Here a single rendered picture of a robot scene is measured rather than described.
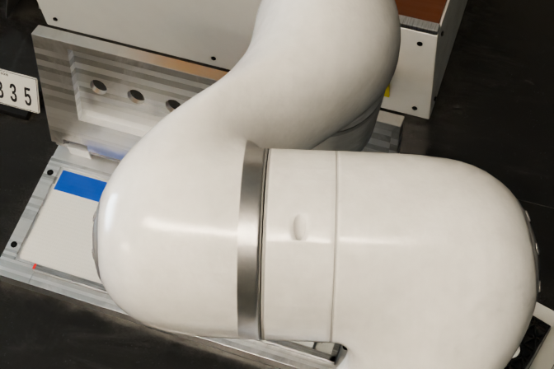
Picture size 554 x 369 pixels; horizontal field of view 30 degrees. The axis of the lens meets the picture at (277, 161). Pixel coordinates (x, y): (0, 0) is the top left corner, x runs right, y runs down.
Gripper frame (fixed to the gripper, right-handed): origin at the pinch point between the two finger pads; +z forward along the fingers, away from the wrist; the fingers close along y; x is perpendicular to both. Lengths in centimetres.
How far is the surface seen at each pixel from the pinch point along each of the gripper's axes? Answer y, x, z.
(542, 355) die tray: 26.2, 3.8, 3.0
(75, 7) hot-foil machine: -43, 28, -8
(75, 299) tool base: -27.4, -6.5, 4.3
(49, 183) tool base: -37.0, 6.4, 1.2
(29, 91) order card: -44.6, 16.6, -3.0
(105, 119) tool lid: -30.8, 12.2, -7.1
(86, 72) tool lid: -32.6, 12.7, -14.0
